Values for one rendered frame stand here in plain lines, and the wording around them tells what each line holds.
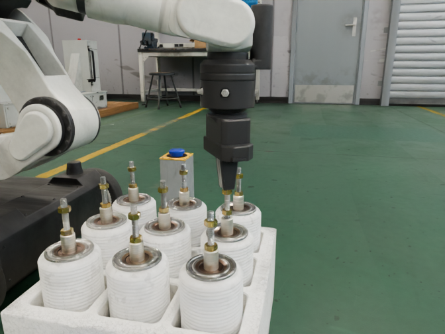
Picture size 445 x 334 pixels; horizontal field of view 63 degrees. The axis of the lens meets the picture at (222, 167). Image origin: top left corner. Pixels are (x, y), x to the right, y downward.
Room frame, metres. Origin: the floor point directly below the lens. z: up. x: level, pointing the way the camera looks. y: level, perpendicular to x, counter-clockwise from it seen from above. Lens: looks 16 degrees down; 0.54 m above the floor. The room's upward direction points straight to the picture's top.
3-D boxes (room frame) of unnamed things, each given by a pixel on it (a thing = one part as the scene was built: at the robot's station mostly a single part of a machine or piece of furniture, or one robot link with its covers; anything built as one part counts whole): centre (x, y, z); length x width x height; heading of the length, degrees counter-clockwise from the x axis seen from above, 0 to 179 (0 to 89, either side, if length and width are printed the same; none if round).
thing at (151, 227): (0.62, 0.11, 0.25); 0.08 x 0.08 x 0.01
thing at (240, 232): (0.60, -0.01, 0.25); 0.08 x 0.08 x 0.01
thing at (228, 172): (0.58, -0.01, 0.37); 0.03 x 0.02 x 0.06; 110
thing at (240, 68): (0.61, -0.02, 0.57); 0.11 x 0.11 x 0.11; 6
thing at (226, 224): (0.60, -0.01, 0.26); 0.02 x 0.02 x 0.03
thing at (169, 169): (0.92, 0.12, 0.16); 0.07 x 0.07 x 0.31; 78
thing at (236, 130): (0.60, -0.01, 0.46); 0.13 x 0.10 x 0.12; 20
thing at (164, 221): (0.62, 0.11, 0.26); 0.02 x 0.02 x 0.03
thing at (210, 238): (0.48, 0.02, 0.30); 0.01 x 0.01 x 0.08
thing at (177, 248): (0.62, 0.11, 0.16); 0.10 x 0.10 x 0.18
